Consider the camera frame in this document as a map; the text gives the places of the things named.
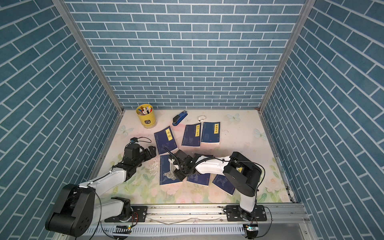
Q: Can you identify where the blue book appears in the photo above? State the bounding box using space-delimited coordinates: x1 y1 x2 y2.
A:
160 155 175 185
213 175 236 196
201 122 220 145
154 126 178 155
187 174 211 186
182 123 201 148

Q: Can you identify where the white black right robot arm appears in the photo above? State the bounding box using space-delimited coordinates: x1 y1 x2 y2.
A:
169 150 263 214

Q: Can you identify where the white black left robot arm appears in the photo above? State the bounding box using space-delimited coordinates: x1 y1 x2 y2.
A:
45 143 157 237

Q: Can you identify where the yellow pen cup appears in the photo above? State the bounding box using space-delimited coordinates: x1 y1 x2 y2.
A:
136 104 156 129

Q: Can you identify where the blue black stapler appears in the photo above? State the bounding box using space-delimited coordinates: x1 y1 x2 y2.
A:
173 111 188 126

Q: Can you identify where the small white stapler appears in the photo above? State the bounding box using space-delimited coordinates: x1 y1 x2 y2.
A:
198 115 206 122

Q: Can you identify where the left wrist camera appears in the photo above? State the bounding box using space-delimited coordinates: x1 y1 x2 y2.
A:
129 137 139 144

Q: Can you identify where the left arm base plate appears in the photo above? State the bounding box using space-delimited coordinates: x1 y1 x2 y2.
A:
104 206 148 224

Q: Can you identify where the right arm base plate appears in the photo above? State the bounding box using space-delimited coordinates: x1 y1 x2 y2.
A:
223 205 267 222

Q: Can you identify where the white cable duct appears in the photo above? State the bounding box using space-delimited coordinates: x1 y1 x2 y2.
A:
83 224 245 237

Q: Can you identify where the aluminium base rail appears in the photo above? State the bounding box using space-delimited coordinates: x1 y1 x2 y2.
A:
131 202 313 225

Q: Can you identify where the aluminium corner post left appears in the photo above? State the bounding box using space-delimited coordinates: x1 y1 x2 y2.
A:
51 0 125 114

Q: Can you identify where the aluminium corner post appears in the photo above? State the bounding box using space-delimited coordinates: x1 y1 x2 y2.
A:
259 0 316 114
51 0 125 114

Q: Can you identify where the aluminium corner post right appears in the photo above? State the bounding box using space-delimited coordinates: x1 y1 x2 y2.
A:
259 0 316 114

